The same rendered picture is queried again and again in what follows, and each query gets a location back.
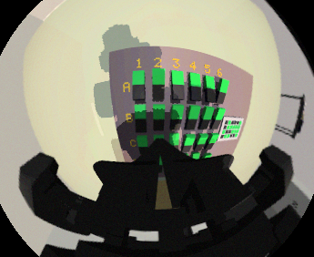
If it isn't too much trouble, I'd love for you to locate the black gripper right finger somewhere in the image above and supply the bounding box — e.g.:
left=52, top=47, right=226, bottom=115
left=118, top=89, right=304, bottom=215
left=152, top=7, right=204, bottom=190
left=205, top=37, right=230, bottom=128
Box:
left=159, top=139, right=234, bottom=208

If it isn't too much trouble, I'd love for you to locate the mauve switch panel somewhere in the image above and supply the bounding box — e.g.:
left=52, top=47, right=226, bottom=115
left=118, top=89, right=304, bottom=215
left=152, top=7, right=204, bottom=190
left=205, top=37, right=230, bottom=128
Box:
left=108, top=46, right=254, bottom=162

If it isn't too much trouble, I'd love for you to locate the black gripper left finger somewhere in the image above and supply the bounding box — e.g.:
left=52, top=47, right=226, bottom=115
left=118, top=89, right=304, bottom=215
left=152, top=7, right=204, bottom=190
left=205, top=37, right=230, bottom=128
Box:
left=94, top=139, right=160, bottom=210

